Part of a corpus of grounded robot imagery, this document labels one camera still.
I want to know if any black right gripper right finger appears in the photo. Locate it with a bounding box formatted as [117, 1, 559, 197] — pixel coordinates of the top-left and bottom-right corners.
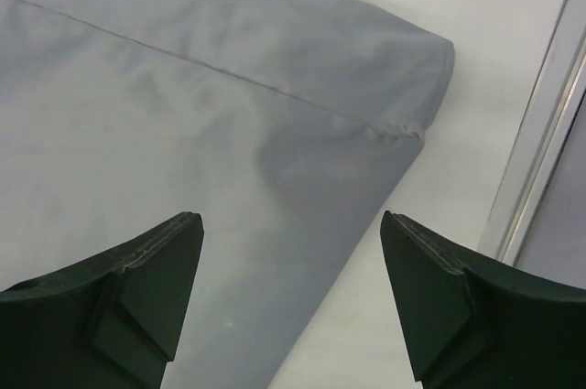
[380, 211, 585, 388]

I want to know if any grey pillowcase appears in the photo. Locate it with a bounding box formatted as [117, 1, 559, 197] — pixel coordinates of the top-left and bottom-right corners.
[1, 0, 455, 388]

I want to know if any aluminium right side rail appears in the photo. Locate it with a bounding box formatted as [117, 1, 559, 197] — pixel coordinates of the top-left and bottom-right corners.
[479, 0, 585, 265]

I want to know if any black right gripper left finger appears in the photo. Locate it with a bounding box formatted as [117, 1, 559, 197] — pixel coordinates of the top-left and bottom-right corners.
[1, 211, 204, 388]

